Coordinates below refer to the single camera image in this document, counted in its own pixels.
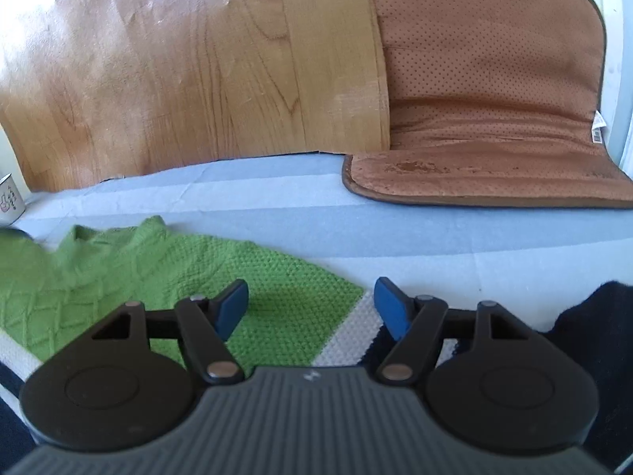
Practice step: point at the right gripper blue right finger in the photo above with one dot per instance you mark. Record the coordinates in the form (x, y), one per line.
(426, 314)

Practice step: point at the green black white knit sweater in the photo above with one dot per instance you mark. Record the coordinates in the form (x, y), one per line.
(298, 311)

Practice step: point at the brown perforated cushion mat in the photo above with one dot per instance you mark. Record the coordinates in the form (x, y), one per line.
(492, 103)

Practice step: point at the white enamel mug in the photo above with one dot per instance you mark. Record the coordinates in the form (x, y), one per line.
(12, 205)

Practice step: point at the wooden headboard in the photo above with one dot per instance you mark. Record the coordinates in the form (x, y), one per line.
(100, 89)

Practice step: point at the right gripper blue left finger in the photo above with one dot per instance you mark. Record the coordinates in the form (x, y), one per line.
(201, 323)

